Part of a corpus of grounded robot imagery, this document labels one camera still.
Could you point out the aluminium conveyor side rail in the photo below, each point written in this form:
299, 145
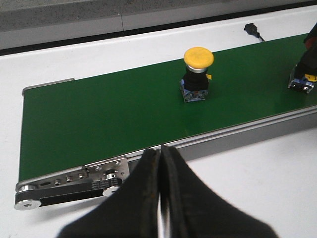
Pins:
193, 147

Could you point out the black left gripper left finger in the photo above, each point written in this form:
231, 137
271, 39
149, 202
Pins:
131, 212

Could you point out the green conveyor belt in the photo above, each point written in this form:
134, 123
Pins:
82, 121

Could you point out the yellow mushroom push button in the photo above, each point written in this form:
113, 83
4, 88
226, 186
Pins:
194, 85

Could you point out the black cable connector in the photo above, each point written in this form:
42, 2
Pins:
251, 29

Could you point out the grey stone slab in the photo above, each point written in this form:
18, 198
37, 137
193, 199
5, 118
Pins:
20, 14

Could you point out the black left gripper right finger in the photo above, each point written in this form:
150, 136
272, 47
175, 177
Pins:
193, 210

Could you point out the black drive belt pulley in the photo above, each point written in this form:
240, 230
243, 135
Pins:
31, 199

